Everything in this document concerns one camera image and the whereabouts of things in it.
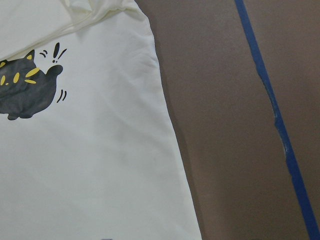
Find white long-sleeve cat shirt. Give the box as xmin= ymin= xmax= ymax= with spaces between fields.
xmin=0 ymin=0 xmax=202 ymax=240

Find blue tape grid lines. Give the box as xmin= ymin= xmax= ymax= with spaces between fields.
xmin=235 ymin=0 xmax=320 ymax=240

